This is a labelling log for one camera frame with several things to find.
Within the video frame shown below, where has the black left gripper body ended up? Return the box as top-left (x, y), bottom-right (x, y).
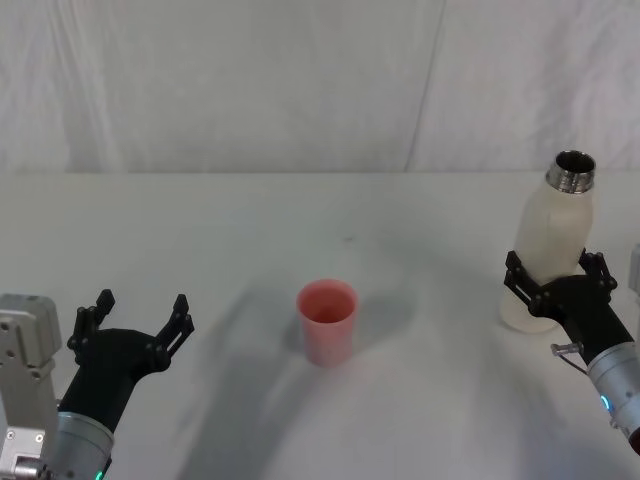
top-left (59, 327), bottom-right (169, 432)

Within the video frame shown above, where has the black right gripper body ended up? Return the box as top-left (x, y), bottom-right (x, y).
top-left (532, 273), bottom-right (637, 364)

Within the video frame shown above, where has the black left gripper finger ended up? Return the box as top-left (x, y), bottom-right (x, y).
top-left (68, 288), bottom-right (118, 352)
top-left (146, 293), bottom-right (196, 372)

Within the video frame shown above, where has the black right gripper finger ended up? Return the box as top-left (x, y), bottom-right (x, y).
top-left (503, 250), bottom-right (545, 316)
top-left (574, 246), bottom-right (619, 301)

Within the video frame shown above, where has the cream vacuum bottle steel neck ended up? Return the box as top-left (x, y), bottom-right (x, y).
top-left (497, 149), bottom-right (599, 335)

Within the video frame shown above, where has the pink plastic cup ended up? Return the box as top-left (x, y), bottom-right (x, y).
top-left (296, 279), bottom-right (360, 370)

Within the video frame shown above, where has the white table cloth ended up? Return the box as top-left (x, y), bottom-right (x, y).
top-left (0, 169), bottom-right (640, 480)

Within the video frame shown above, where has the white curtain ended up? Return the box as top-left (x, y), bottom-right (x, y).
top-left (0, 0), bottom-right (640, 175)

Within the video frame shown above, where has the thin dark cable silver plug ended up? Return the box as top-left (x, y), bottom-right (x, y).
top-left (549, 341), bottom-right (591, 377)

